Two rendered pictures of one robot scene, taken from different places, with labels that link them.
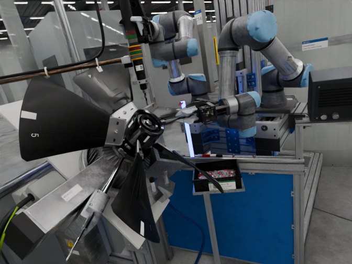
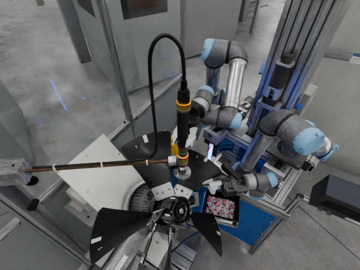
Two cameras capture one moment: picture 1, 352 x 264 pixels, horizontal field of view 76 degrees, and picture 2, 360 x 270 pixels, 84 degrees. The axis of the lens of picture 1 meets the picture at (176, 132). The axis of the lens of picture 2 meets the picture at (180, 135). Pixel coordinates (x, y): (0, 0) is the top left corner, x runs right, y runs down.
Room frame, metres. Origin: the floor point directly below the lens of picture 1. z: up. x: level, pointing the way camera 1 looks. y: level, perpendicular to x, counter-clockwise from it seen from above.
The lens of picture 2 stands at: (0.37, 0.06, 2.05)
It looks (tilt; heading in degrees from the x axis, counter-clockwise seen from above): 46 degrees down; 4
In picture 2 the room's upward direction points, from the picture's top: straight up
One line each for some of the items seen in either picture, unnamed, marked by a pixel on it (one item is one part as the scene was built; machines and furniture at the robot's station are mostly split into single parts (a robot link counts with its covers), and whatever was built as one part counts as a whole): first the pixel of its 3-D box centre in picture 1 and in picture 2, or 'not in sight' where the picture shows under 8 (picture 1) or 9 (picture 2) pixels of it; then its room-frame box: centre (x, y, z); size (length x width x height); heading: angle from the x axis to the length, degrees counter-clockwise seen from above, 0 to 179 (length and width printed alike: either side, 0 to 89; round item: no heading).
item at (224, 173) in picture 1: (217, 178); (220, 208); (0.94, -0.15, 0.83); 0.19 x 0.14 x 0.03; 79
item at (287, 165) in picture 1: (211, 163); (219, 184); (1.12, -0.16, 0.82); 0.90 x 0.04 x 0.08; 64
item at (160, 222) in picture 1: (159, 216); not in sight; (1.31, 0.22, 0.39); 0.04 x 0.04 x 0.78; 64
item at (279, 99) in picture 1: (273, 96); (292, 144); (1.28, -0.60, 1.09); 0.15 x 0.15 x 0.10
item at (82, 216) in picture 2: not in sight; (99, 193); (0.98, 0.63, 0.85); 0.36 x 0.24 x 0.03; 154
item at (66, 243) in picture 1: (82, 244); not in sight; (0.79, 0.49, 0.73); 0.15 x 0.09 x 0.22; 64
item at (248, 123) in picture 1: (243, 123); (255, 187); (0.95, -0.31, 1.08); 0.11 x 0.08 x 0.11; 33
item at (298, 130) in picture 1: (298, 139); (293, 204); (0.93, -0.55, 0.96); 0.03 x 0.03 x 0.20; 64
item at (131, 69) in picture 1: (136, 69); (180, 166); (0.84, 0.10, 1.39); 0.09 x 0.07 x 0.10; 99
